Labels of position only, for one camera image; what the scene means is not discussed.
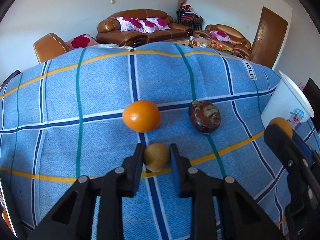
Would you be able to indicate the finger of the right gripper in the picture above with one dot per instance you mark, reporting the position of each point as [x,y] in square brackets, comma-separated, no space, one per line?
[286,151]
[309,156]

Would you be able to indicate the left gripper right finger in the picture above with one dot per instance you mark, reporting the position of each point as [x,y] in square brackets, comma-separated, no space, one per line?
[220,208]

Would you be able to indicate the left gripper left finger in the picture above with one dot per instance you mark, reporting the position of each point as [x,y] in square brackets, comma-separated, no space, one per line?
[73,214]

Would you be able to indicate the dark mangosteen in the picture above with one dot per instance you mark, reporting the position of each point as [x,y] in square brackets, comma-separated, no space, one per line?
[204,116]

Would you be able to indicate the small yellow-green fruit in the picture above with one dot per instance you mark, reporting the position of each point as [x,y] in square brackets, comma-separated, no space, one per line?
[156,157]

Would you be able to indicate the small smooth orange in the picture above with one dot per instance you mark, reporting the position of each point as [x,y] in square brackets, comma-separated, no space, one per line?
[141,116]

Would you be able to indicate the white cartoon mug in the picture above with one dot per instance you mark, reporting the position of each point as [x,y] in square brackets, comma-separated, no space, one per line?
[287,102]

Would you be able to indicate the black television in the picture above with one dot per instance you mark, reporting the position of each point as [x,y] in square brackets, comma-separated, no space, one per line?
[312,93]

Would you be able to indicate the blue plaid tablecloth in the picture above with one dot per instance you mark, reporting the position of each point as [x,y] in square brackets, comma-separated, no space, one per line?
[63,119]

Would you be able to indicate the brown wooden door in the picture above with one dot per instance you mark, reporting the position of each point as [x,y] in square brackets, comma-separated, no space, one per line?
[269,38]

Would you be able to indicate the brown leather armchair far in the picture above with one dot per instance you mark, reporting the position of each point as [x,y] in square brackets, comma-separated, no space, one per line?
[240,43]

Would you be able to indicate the brown leather armchair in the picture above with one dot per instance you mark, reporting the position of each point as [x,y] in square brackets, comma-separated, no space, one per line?
[240,43]
[49,47]

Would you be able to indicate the floral pillow on armchair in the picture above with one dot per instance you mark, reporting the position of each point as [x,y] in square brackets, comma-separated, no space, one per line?
[220,36]

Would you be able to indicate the dark stool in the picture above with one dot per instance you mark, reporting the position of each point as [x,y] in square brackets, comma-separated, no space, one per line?
[14,74]

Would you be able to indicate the cluttered coffee table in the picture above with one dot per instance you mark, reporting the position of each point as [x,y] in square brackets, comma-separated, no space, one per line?
[205,43]

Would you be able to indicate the brown leather armchair near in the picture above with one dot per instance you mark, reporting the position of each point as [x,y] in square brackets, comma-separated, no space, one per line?
[49,47]

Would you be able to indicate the red floral cushion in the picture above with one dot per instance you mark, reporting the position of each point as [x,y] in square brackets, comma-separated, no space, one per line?
[81,41]

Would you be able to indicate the stacked chairs with clothes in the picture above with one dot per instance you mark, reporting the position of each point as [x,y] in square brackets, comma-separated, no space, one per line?
[186,16]

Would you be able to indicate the brown leather three-seat sofa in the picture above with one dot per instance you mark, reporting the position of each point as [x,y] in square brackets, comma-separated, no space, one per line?
[109,29]

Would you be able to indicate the tall patterned vase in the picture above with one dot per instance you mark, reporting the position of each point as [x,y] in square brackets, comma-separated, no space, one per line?
[183,0]

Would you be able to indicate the floral pillow right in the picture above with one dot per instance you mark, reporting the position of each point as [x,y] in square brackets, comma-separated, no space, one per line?
[154,24]

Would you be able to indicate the floral pillow left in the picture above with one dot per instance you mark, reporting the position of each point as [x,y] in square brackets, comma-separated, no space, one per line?
[130,24]

